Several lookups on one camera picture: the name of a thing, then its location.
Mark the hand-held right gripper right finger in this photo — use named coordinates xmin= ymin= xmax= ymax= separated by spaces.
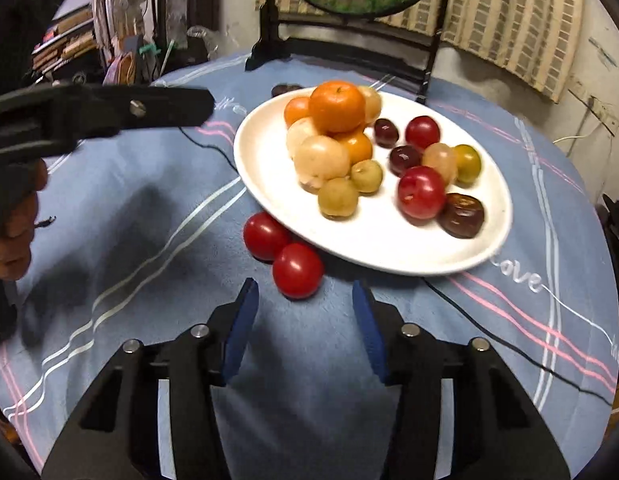
xmin=352 ymin=280 xmax=573 ymax=480

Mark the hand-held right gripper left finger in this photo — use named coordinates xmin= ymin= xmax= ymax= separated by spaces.
xmin=42 ymin=277 xmax=260 ymax=480

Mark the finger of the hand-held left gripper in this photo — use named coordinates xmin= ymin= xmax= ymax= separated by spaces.
xmin=40 ymin=85 xmax=214 ymax=138

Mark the red tomato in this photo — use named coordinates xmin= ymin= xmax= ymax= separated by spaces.
xmin=243 ymin=211 xmax=293 ymax=262
xmin=272 ymin=242 xmax=325 ymax=300

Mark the white oval plate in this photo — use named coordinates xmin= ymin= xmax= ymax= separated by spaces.
xmin=233 ymin=85 xmax=514 ymax=277

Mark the small yellow-green fruit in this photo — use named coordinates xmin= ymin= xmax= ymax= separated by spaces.
xmin=350 ymin=159 xmax=384 ymax=194
xmin=318 ymin=177 xmax=359 ymax=221

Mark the large red plum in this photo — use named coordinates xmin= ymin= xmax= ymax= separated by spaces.
xmin=397 ymin=165 xmax=447 ymax=221

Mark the pale yellow round fruit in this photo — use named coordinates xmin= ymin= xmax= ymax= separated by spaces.
xmin=286 ymin=117 xmax=323 ymax=158

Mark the tan round fruit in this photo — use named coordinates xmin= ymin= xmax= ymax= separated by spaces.
xmin=294 ymin=135 xmax=351 ymax=193
xmin=422 ymin=142 xmax=458 ymax=183

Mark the dark purple plum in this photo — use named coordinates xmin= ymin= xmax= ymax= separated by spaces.
xmin=388 ymin=145 xmax=423 ymax=177
xmin=373 ymin=118 xmax=400 ymax=149

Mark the small orange mandarin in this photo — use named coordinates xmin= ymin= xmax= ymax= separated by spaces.
xmin=334 ymin=127 xmax=374 ymax=165

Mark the green-yellow tomato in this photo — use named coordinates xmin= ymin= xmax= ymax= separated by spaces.
xmin=453 ymin=144 xmax=483 ymax=184

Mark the small red plum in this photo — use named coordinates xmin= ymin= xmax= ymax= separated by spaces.
xmin=405 ymin=115 xmax=441 ymax=150

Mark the person's left hand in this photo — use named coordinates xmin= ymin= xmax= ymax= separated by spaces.
xmin=0 ymin=157 xmax=49 ymax=282

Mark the pink cloth bag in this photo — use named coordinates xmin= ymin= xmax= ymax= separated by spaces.
xmin=104 ymin=35 xmax=145 ymax=85

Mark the clear plastic bag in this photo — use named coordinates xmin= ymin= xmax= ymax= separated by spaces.
xmin=187 ymin=24 xmax=225 ymax=61

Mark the stack of books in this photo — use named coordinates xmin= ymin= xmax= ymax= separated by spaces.
xmin=32 ymin=5 xmax=98 ymax=71

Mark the blue striped tablecloth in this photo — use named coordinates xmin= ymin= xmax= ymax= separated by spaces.
xmin=0 ymin=50 xmax=619 ymax=480

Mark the round goldfish screen black stand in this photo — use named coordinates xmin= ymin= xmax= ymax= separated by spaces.
xmin=244 ymin=0 xmax=453 ymax=106

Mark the black media stand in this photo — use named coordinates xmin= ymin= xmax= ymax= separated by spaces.
xmin=597 ymin=192 xmax=619 ymax=286

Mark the beige checked curtain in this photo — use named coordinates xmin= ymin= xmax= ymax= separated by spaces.
xmin=256 ymin=0 xmax=586 ymax=105

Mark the white cable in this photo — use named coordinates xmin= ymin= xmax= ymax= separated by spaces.
xmin=552 ymin=130 xmax=603 ymax=146

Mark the white wall socket strip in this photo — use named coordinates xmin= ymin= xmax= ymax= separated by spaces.
xmin=569 ymin=87 xmax=619 ymax=133

